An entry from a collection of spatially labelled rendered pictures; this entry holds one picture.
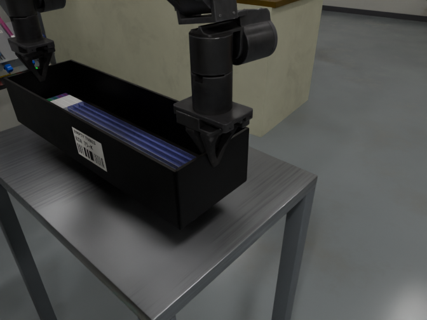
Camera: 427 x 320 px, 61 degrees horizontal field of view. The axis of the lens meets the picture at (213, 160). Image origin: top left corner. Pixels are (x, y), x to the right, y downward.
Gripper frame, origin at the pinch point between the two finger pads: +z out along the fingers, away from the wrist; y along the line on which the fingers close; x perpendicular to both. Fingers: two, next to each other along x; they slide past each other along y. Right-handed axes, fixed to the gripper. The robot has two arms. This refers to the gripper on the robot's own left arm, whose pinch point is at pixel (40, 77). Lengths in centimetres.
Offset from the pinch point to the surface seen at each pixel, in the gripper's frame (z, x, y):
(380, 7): 88, -610, 129
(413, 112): 96, -264, -33
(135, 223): 12.3, 9.3, -46.7
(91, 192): 12.4, 9.5, -33.0
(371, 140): 95, -198, -25
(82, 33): 52, -131, 217
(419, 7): 82, -617, 73
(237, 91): 66, -149, 54
